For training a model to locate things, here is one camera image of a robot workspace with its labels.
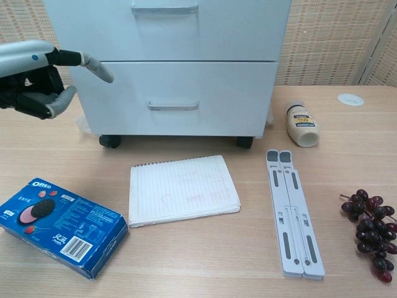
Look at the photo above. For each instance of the shallow white cabinet drawer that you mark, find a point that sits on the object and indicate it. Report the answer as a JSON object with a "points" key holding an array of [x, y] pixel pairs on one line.
{"points": [[235, 31]]}

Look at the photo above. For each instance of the blue Oreo cookie box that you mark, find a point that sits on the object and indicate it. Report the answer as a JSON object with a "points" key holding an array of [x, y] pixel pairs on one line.
{"points": [[77, 223]]}

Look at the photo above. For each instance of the white drawer cabinet body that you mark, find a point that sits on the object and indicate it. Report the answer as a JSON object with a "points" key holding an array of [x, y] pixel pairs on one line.
{"points": [[186, 135]]}

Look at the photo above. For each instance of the grey folding laptop stand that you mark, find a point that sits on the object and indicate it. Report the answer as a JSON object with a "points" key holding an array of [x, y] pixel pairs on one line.
{"points": [[294, 217]]}

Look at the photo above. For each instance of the black cabinet caster wheel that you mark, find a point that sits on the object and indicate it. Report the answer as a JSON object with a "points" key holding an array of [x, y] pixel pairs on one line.
{"points": [[109, 141], [245, 142]]}

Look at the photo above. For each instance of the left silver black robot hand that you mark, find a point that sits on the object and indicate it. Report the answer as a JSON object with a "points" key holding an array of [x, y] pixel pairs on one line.
{"points": [[28, 59]]}

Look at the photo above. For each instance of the dark purple grape bunch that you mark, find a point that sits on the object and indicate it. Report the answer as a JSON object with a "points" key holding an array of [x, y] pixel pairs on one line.
{"points": [[372, 226]]}

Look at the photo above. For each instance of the deep white cabinet drawer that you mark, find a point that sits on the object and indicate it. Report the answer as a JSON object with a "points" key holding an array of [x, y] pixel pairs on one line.
{"points": [[124, 102]]}

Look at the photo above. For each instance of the white cloth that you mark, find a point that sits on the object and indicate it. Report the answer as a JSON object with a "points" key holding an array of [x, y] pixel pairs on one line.
{"points": [[183, 189]]}

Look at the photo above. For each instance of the white partition post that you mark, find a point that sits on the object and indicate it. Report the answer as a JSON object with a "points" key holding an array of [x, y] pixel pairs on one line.
{"points": [[376, 46]]}

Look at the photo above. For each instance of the cream sauce squeeze bottle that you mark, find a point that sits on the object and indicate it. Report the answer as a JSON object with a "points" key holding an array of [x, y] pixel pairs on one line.
{"points": [[302, 124]]}

